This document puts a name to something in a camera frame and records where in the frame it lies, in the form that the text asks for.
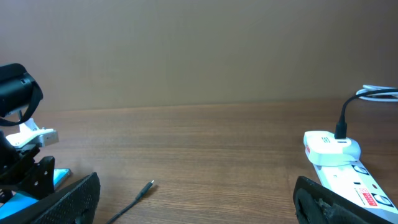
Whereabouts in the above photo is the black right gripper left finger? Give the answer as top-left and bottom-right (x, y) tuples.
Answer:
(1, 172), (101, 224)

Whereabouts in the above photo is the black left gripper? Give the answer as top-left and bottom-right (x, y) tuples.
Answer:
(1, 131), (55, 200)

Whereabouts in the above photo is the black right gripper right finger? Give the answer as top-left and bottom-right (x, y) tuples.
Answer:
(292, 176), (391, 224)

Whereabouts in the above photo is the smartphone with teal screen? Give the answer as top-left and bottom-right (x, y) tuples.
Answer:
(1, 169), (71, 219)

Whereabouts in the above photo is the black USB charging cable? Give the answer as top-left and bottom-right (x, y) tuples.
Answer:
(105, 179), (155, 224)

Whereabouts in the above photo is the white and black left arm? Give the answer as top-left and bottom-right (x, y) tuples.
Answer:
(1, 63), (55, 203)

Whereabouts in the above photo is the white USB charger adapter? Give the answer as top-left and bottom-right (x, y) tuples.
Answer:
(303, 131), (361, 167)

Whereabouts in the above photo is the white power strip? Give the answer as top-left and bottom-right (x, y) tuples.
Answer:
(313, 160), (397, 223)

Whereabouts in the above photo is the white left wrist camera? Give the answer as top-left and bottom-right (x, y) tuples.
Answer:
(6, 118), (59, 149)

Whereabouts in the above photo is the white power strip cord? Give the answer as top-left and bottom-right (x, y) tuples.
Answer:
(356, 84), (398, 103)

